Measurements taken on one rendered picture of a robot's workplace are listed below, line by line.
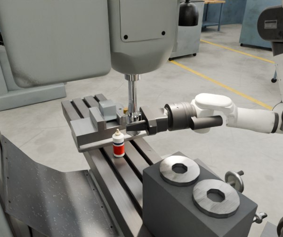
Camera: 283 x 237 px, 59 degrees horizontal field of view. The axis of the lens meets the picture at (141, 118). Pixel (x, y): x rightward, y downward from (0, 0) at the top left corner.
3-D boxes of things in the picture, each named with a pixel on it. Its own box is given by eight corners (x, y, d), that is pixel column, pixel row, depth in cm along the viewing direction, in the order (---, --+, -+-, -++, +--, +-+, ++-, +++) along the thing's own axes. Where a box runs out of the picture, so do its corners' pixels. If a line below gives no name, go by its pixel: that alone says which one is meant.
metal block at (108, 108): (111, 112, 103) (110, 98, 100) (117, 118, 98) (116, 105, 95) (99, 114, 101) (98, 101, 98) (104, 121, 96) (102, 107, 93)
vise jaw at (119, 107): (122, 109, 108) (122, 101, 106) (133, 122, 99) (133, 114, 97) (109, 112, 106) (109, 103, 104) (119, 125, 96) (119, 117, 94)
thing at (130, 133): (126, 127, 80) (125, 112, 77) (141, 127, 79) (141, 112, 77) (125, 135, 76) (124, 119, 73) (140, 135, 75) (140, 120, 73)
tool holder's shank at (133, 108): (128, 110, 76) (127, 75, 70) (138, 110, 75) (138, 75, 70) (127, 115, 73) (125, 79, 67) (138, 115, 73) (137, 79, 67)
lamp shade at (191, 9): (202, 24, 75) (205, 1, 72) (190, 27, 70) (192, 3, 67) (181, 21, 79) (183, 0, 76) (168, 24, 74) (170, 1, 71)
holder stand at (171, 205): (174, 201, 73) (179, 146, 63) (240, 259, 58) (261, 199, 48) (141, 222, 67) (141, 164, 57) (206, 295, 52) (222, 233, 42)
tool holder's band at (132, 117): (125, 112, 77) (125, 109, 76) (141, 112, 77) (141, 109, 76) (124, 119, 73) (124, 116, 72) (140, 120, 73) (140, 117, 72)
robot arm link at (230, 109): (196, 91, 81) (239, 97, 78) (192, 114, 86) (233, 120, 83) (194, 101, 75) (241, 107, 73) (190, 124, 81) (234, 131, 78)
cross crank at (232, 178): (229, 180, 131) (233, 163, 125) (247, 195, 121) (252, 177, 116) (206, 191, 124) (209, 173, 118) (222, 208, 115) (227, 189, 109)
